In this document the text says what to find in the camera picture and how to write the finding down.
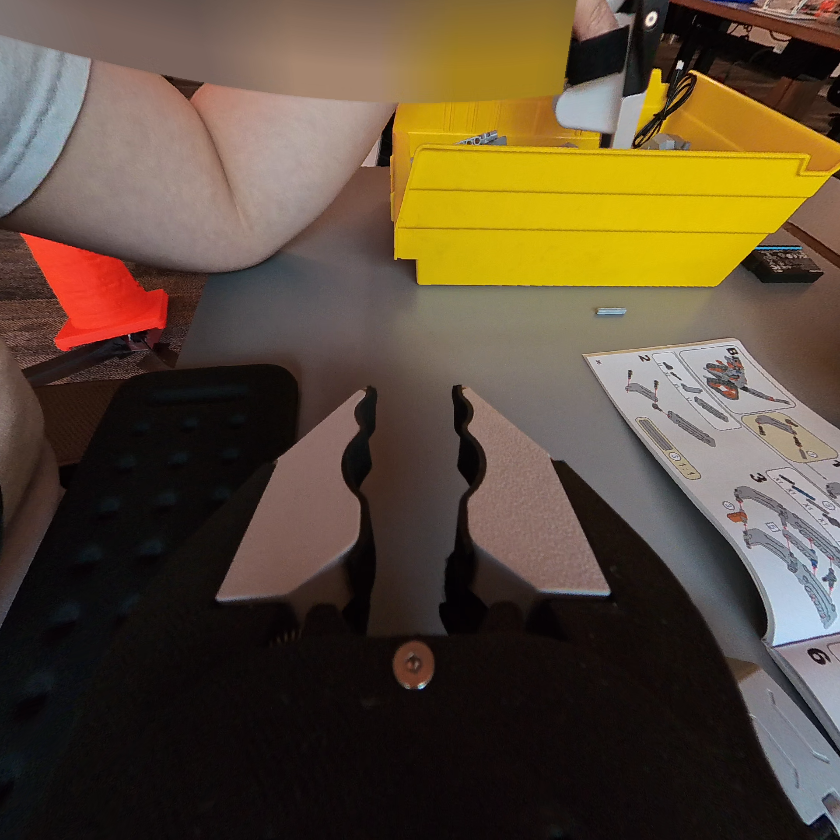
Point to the light grey shirt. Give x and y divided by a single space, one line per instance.
33 118

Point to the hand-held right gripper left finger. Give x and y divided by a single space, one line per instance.
295 531

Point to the person's left hand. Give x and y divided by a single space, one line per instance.
594 18

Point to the building instruction booklet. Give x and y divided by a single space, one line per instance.
689 426

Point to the grey toy panel assembly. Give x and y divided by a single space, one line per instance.
781 735

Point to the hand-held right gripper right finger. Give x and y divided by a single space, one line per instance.
531 531

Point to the black box with blue edge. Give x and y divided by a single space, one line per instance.
781 269

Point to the brown background table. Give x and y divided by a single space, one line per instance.
754 16

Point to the yellow plastic bin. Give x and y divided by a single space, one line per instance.
590 216

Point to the grey white toy motor block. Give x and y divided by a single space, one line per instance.
666 141

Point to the light grey toy axle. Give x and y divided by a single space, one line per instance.
610 312

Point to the pile of toy building parts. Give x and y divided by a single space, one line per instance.
482 139

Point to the black studded foam mat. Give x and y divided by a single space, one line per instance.
164 426

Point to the orange traffic cone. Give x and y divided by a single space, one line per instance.
98 295

